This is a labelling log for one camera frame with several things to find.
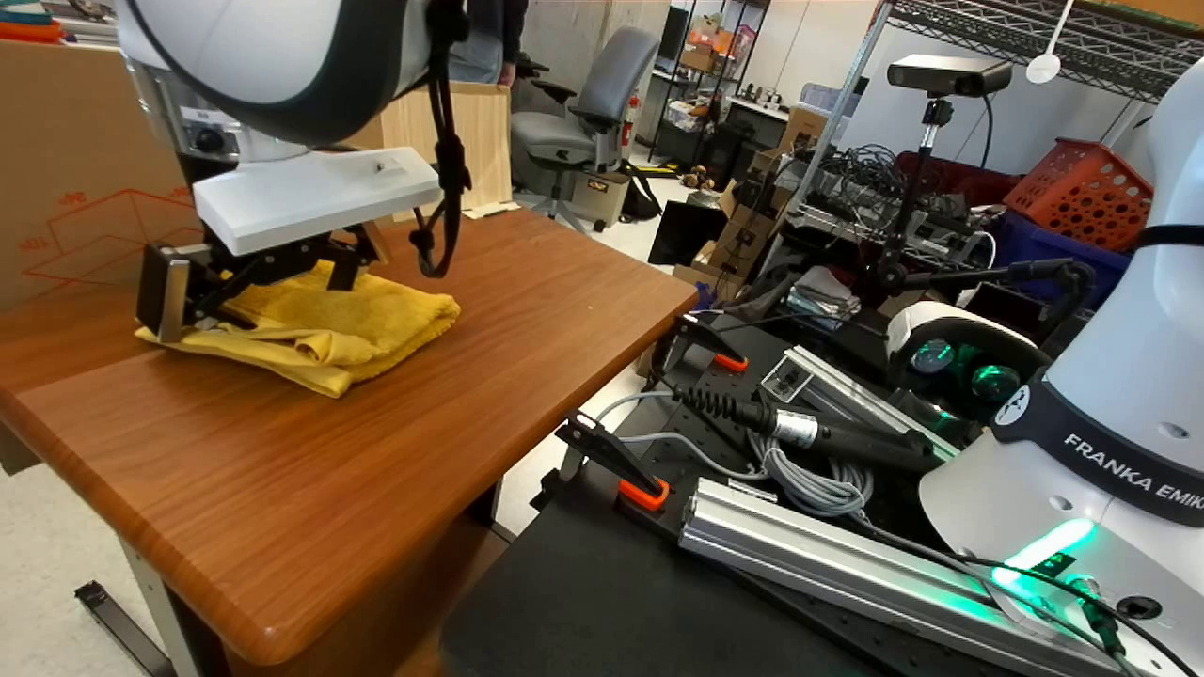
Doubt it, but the orange flat item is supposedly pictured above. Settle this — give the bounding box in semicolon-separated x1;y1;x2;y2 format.
0;16;67;47

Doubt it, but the black flat monitor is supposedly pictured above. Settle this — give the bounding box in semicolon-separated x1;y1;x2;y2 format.
646;200;729;272

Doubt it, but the black hanging arm cable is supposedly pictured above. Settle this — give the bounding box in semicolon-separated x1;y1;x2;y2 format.
407;0;473;282

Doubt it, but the white VR headset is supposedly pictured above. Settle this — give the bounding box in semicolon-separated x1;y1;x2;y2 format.
879;297;1054;417

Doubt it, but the black clamp orange handle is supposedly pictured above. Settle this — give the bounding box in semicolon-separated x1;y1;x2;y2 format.
557;411;676;519
674;314;754;378

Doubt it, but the yellow towel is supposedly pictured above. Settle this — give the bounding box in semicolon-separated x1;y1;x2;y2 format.
132;260;462;402

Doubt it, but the grey office chair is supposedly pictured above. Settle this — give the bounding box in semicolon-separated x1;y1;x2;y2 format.
509;27;662;235

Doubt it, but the white round lamp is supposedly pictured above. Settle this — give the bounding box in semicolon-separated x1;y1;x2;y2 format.
1025;0;1079;90

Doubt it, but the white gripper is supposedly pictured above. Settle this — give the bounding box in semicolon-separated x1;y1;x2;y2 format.
187;141;445;323

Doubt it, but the black camera on stand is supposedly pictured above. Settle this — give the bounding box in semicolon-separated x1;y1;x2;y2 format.
883;54;1016;255

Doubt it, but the silver aluminium rail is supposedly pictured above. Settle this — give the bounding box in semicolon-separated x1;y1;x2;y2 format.
674;479;1124;677

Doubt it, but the thick black cable connector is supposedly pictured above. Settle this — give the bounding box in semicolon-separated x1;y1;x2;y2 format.
671;378;943;472

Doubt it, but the black mat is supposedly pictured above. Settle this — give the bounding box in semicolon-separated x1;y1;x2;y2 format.
437;482;879;677

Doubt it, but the grey metal desk leg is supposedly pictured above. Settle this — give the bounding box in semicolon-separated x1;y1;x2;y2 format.
73;539;207;677

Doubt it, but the person in blue jeans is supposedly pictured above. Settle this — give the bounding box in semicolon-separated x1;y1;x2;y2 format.
448;0;535;90

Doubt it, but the red plastic basket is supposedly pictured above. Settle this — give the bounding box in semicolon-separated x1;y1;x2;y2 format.
1001;134;1158;255

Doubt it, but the blue plastic bin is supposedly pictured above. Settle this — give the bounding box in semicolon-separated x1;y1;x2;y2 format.
995;208;1142;313

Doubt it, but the metal wire shelf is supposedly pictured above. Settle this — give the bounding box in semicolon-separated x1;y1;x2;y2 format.
883;0;1204;121

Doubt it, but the large brown cardboard box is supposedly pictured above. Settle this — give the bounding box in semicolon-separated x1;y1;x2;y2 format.
0;41;518;313

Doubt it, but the grey coiled cable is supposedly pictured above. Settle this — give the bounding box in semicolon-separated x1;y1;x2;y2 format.
748;437;879;522

